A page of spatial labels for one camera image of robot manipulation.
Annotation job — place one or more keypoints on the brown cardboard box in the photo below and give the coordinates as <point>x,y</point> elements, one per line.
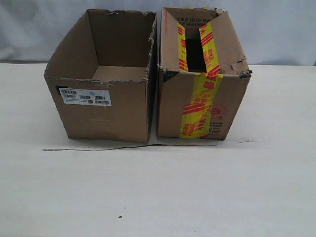
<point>103,74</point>

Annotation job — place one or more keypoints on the cardboard box with yellow tape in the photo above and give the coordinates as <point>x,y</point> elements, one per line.
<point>203,74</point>

